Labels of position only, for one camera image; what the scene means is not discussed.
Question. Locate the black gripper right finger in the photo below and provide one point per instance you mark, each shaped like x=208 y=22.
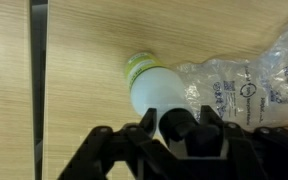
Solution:
x=264 y=156

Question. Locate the white spray bottle green label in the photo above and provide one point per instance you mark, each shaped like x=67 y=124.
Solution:
x=154 y=86

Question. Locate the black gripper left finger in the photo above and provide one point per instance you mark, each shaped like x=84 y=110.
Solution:
x=117 y=156

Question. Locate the long clear air pillow strip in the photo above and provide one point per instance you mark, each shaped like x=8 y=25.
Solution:
x=250 y=86

